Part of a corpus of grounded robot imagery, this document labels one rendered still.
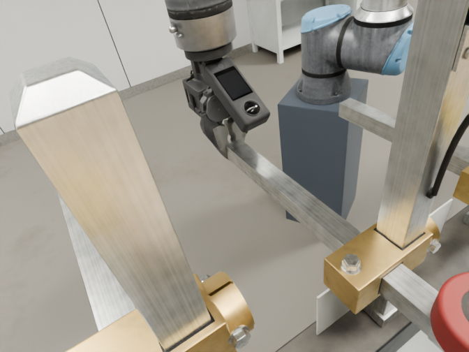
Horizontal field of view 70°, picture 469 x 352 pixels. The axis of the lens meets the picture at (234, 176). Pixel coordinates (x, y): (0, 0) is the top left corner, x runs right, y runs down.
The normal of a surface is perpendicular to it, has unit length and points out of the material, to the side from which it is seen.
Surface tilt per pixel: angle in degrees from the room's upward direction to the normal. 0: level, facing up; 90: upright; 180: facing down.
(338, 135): 90
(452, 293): 0
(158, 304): 90
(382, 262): 0
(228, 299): 26
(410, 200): 90
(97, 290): 0
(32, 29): 90
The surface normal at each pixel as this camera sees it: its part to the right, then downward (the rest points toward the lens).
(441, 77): -0.84, 0.44
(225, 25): 0.71, 0.38
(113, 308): -0.15, -0.75
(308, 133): -0.49, 0.62
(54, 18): 0.50, 0.50
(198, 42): -0.11, 0.67
